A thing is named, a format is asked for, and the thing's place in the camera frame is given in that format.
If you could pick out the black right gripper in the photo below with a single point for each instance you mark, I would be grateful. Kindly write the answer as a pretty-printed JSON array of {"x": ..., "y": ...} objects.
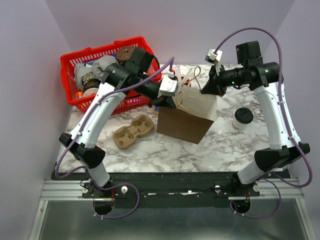
[{"x": 211, "y": 87}]

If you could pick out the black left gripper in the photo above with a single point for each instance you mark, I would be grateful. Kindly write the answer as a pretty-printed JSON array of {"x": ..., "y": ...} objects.
[{"x": 165, "y": 101}]

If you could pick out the brown paper bag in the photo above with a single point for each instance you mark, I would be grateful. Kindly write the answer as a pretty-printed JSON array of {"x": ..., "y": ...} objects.
[{"x": 193, "y": 116}]

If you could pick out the black plastic cup lid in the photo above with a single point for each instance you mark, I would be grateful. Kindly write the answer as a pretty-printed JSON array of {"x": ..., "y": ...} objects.
[{"x": 244, "y": 115}]

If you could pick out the white paper coffee cup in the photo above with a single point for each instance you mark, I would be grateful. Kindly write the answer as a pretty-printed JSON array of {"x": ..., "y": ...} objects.
[{"x": 237, "y": 125}]

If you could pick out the cardboard cup carrier tray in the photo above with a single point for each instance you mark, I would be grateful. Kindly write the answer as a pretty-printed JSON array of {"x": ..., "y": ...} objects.
[{"x": 127, "y": 135}]

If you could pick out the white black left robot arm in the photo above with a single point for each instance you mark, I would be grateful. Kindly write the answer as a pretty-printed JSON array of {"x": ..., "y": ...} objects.
[{"x": 115, "y": 82}]

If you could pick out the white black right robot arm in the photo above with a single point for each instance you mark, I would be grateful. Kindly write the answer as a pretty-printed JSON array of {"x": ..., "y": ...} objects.
[{"x": 285, "y": 146}]

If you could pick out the blue tan small box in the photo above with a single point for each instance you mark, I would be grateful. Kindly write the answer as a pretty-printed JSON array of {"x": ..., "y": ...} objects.
[{"x": 156, "y": 110}]

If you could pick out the red ribbed cup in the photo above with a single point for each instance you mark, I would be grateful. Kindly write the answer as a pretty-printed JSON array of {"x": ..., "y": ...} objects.
[{"x": 185, "y": 81}]

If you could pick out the brown lidded round container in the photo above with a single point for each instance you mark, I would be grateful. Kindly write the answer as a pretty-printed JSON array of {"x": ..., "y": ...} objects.
[{"x": 124, "y": 53}]

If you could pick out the black gold labelled jar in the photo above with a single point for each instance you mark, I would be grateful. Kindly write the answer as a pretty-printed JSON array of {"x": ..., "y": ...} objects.
[{"x": 90, "y": 85}]

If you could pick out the grey crumpled bag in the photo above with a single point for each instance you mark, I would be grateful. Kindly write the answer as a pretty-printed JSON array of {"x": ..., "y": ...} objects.
[{"x": 97, "y": 68}]

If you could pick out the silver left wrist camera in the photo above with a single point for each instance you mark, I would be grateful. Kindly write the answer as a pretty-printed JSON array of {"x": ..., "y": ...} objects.
[{"x": 168, "y": 85}]

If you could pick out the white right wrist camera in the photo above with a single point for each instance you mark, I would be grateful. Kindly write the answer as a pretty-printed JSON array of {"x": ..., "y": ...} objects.
[{"x": 214, "y": 56}]

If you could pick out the black mounting base rail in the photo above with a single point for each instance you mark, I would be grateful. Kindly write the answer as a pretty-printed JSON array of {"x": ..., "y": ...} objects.
[{"x": 153, "y": 190}]

